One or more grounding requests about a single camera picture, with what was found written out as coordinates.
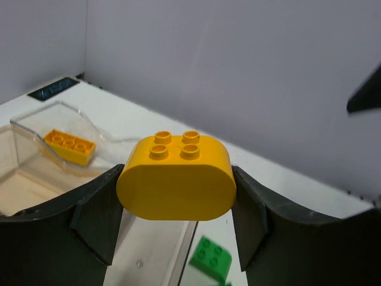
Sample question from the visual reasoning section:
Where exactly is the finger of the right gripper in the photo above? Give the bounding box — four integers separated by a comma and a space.
346, 66, 381, 113

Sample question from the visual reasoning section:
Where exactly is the amber container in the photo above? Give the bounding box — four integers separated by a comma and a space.
1, 125, 77, 216

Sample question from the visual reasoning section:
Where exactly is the yellow rounded lego brick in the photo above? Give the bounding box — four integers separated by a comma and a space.
116, 130, 237, 221

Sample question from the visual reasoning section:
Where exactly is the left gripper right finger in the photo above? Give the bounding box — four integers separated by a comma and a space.
232, 166, 380, 285

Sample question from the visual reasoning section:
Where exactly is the yellow long lego brick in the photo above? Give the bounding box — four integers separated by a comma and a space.
43, 129, 96, 166

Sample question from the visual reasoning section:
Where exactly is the clear container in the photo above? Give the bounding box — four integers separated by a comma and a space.
10, 100, 143, 179

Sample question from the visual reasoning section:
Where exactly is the long clear tray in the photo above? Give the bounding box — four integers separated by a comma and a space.
104, 211, 198, 285

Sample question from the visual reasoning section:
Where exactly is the green lego brick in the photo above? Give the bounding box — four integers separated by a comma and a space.
189, 236, 232, 284

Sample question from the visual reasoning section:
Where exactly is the right corner label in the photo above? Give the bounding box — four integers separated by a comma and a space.
27, 77, 80, 102

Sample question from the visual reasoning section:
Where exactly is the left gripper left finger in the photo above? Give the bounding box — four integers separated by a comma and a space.
1, 164, 124, 285

